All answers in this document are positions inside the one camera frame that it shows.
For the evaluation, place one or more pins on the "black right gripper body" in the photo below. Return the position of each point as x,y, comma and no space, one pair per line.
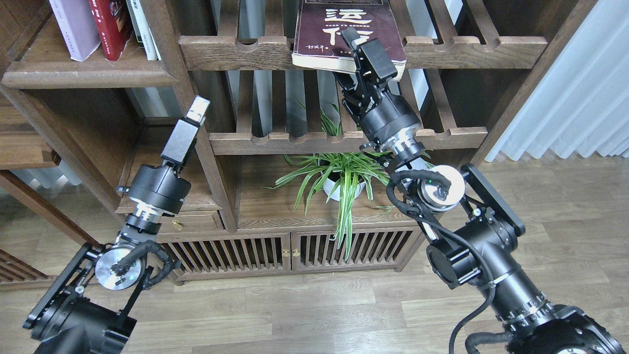
386,119

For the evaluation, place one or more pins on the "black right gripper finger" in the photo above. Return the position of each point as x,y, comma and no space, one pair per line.
372,62

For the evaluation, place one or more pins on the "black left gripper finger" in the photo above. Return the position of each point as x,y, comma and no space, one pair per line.
183,137

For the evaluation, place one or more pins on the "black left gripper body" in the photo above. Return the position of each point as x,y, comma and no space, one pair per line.
157,190

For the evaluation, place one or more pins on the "dark maroon book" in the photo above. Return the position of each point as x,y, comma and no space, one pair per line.
319,45

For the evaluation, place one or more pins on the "red survival guide book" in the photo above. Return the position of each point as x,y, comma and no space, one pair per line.
113,25

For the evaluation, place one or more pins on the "white purple book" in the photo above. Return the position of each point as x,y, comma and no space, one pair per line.
77,26

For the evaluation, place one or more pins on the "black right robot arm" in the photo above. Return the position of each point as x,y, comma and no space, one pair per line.
471,230

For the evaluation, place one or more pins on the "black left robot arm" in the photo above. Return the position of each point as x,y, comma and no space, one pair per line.
65,320

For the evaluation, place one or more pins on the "white upright books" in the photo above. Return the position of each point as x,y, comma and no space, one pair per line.
142,30

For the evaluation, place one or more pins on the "brass drawer knob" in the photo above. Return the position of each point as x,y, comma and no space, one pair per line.
177,225

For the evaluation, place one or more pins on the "green spider plant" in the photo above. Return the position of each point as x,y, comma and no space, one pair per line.
314,169

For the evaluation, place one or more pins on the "wooden side furniture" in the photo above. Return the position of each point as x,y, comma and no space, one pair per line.
26,216

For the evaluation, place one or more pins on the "white pleated curtain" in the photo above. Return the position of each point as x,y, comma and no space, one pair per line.
581,105

